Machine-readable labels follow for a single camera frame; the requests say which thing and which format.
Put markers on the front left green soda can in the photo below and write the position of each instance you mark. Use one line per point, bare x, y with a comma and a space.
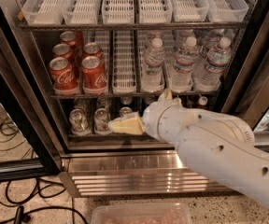
79, 123

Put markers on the front left water bottle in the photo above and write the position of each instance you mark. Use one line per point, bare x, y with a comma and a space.
153, 60

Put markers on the green soda can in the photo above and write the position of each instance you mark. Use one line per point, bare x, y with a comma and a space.
101, 120
79, 123

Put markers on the front right green soda can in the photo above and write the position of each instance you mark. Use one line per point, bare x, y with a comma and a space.
101, 120

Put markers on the water bottle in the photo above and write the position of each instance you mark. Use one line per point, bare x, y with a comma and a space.
183, 61
153, 60
207, 73

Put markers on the front middle water bottle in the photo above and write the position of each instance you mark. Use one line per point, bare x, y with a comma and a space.
183, 61

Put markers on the top shelf tray far right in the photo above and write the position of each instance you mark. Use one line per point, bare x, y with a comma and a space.
227, 10

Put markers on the empty white middle shelf tray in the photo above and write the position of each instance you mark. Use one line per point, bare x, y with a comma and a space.
124, 74

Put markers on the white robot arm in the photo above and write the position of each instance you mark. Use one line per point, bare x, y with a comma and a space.
218, 146

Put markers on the left blue pepsi can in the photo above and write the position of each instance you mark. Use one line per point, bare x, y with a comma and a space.
125, 110

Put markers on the stainless fridge bottom grille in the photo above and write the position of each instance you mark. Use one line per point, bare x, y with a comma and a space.
131, 173

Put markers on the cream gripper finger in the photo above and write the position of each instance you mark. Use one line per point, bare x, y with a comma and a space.
166, 95
130, 123

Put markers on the top shelf tray far left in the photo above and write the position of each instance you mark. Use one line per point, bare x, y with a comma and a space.
43, 12

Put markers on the coke can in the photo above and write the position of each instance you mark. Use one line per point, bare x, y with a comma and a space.
73, 41
64, 50
93, 49
62, 72
94, 75

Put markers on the front right water bottle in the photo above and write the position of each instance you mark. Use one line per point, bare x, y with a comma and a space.
207, 73

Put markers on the right brown tea bottle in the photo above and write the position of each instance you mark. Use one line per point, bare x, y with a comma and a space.
201, 103

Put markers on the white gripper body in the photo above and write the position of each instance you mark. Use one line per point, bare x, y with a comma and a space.
153, 119

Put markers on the clear plastic food container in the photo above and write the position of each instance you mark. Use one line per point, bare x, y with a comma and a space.
142, 213

